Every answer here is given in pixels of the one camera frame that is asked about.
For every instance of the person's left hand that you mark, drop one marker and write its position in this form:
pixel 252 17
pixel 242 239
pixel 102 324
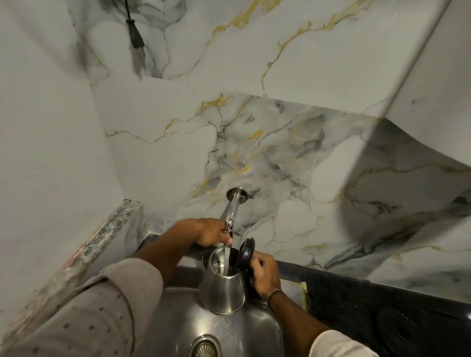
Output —
pixel 206 231

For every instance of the person's right hand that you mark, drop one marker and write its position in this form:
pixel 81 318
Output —
pixel 268 274

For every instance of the person's left fingers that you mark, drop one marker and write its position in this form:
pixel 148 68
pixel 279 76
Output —
pixel 226 238

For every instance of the person's right fingers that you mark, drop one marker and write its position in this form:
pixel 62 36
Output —
pixel 256 270

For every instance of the chrome wall tap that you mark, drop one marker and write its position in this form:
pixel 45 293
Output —
pixel 233 206

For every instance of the stainless steel electric kettle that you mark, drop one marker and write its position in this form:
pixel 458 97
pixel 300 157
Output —
pixel 222 290

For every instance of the person's right forearm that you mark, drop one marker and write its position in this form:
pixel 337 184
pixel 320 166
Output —
pixel 305 327

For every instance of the person's left forearm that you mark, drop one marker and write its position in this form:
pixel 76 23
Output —
pixel 110 301

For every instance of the yellowish tape strip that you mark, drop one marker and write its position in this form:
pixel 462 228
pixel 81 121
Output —
pixel 304 294

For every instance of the metal sink drain strainer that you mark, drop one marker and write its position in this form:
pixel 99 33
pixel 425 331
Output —
pixel 204 348

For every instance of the stainless steel sink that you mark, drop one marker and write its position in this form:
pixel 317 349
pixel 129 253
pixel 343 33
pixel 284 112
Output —
pixel 173 323

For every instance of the black round kettle base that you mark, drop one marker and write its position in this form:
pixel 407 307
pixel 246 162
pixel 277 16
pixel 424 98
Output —
pixel 399 333

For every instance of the white wall cabinet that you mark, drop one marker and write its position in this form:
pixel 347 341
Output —
pixel 434 81

